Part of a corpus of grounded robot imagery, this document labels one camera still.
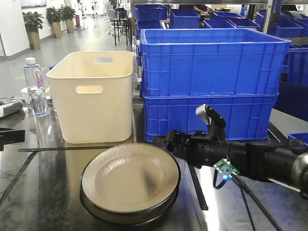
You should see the clear water bottle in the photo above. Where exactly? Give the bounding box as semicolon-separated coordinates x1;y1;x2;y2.
23;57;49;117

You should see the potted plant gold pot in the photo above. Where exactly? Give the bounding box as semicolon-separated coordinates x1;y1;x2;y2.
22;12;44;50

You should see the large blue crate bottom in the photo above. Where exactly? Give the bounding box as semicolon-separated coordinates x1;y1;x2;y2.
142;92;280;142

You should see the green circuit board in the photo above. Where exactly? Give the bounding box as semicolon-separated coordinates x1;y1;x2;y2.
214;158;240;180

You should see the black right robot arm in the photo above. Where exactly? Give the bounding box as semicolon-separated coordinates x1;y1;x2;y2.
152;131;308;199

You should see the large blue crate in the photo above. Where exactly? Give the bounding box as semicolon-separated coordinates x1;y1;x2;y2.
141;28;291;97
142;92;280;142

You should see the white device on table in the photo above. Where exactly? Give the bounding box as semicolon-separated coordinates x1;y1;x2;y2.
0;97;23;117

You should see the beige plate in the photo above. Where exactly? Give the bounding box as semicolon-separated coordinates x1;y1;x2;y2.
79;187;179;226
81;143;180;213

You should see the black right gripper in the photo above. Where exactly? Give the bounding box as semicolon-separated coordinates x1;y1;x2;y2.
153;131;230;168

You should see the large blue crate top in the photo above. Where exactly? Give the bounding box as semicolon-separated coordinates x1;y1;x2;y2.
141;28;291;97

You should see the cream plastic basket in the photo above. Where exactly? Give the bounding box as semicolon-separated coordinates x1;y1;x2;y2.
47;51;133;144

